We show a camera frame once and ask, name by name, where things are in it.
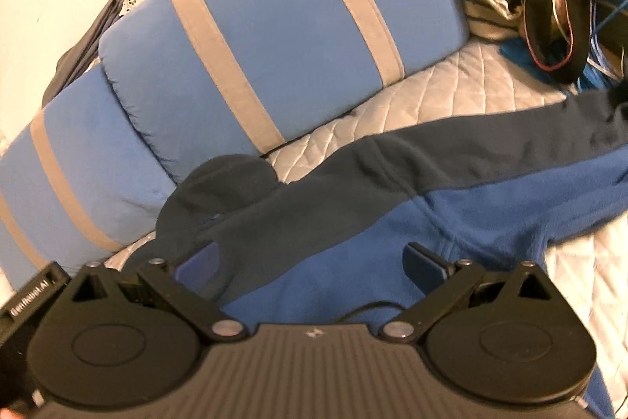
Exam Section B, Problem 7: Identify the blue fleece jacket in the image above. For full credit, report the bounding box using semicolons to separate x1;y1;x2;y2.
120;82;628;419

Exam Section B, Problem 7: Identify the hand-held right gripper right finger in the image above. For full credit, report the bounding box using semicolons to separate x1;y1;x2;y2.
378;242;556;344

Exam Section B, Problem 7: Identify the blue cable coil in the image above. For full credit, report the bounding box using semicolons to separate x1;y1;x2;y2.
499;0;628;97

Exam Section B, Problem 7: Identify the blue pillow with grey stripes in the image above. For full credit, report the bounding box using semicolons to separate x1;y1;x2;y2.
98;0;473;156
0;66;180;288

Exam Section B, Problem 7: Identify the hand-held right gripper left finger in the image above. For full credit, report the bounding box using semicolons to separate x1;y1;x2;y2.
71;242;248;342

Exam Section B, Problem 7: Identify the folded grey cloth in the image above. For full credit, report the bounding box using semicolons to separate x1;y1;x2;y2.
42;0;126;108

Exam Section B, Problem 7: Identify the grey quilted bedspread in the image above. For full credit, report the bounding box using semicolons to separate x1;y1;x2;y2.
98;40;628;405

